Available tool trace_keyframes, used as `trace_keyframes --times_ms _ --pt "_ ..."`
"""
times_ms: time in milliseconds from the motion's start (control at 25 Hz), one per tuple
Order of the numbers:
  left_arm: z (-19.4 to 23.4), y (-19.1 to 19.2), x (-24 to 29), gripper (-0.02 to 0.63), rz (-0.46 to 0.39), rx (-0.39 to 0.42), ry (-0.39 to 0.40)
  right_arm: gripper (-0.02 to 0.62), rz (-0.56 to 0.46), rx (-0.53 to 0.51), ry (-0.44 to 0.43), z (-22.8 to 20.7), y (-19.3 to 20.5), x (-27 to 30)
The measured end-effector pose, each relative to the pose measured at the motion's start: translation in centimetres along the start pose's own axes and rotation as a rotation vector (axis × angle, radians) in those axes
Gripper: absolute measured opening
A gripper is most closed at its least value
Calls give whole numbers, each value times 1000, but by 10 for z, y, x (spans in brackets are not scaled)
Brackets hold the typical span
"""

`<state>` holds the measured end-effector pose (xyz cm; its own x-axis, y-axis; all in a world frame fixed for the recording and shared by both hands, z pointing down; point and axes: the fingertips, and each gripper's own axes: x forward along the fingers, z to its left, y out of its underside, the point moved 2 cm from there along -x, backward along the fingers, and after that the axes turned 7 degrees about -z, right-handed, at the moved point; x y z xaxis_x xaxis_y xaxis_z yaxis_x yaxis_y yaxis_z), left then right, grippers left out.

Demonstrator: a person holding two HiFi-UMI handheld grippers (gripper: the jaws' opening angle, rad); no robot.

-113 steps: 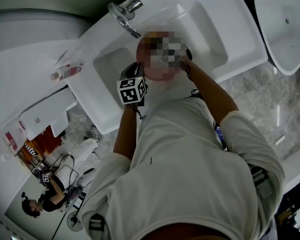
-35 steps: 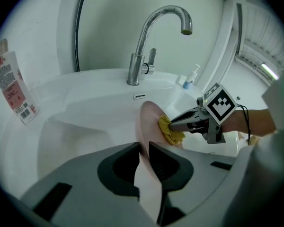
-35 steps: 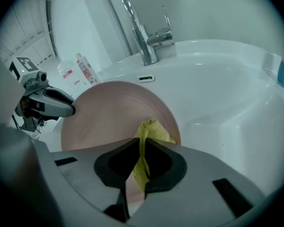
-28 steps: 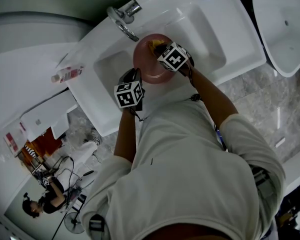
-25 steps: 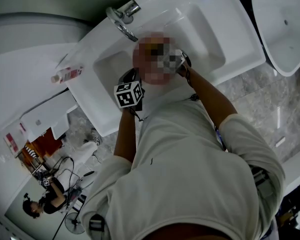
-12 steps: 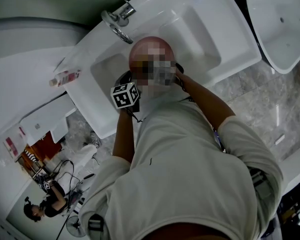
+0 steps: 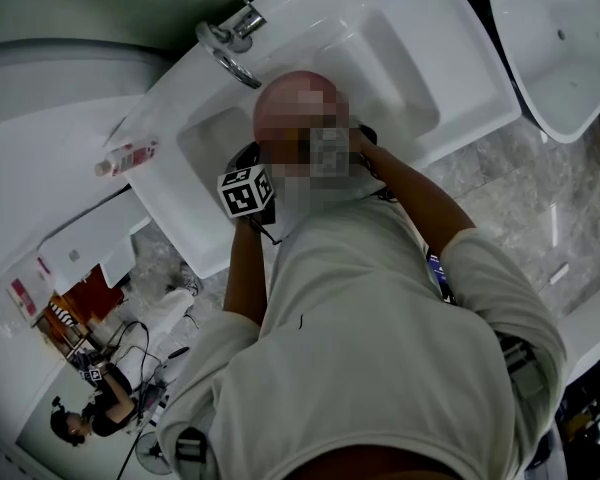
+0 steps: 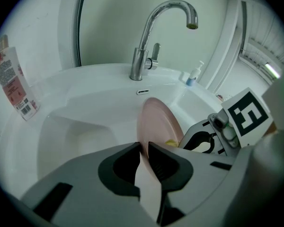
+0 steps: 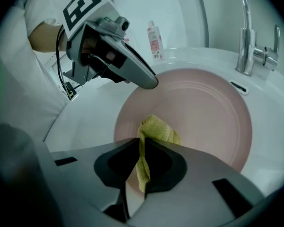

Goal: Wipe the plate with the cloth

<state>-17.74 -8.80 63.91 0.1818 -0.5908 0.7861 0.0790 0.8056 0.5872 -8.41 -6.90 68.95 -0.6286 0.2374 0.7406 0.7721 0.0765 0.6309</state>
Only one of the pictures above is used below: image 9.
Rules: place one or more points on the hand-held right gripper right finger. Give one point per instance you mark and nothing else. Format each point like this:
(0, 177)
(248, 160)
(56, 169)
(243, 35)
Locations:
(198, 167)

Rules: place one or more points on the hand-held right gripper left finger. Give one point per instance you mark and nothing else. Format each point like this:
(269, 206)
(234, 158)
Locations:
(85, 174)

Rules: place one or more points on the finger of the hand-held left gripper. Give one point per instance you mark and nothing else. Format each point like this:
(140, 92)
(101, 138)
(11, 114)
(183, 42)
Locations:
(142, 74)

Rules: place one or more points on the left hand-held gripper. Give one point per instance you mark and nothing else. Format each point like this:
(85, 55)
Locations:
(80, 6)

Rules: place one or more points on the big pink plate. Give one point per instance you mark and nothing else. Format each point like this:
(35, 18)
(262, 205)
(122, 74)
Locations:
(203, 117)

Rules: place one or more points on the yellow cloth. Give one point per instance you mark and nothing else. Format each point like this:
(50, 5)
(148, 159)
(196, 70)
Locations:
(158, 129)

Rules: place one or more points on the person's left forearm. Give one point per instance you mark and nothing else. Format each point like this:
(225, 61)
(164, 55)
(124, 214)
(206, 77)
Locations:
(45, 38)

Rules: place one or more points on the person's left hand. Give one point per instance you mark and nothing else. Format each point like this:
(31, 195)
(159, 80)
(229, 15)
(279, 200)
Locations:
(88, 45)

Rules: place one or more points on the pink label bottle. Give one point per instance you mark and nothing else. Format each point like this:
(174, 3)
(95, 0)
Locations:
(155, 41)

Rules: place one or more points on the white vanity cabinet with sink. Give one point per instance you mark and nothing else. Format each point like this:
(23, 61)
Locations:
(262, 126)

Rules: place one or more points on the person's white shirt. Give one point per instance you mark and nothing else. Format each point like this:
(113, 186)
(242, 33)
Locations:
(26, 79)

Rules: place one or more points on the chrome faucet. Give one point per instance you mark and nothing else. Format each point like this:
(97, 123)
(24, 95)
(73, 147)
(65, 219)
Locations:
(246, 51)

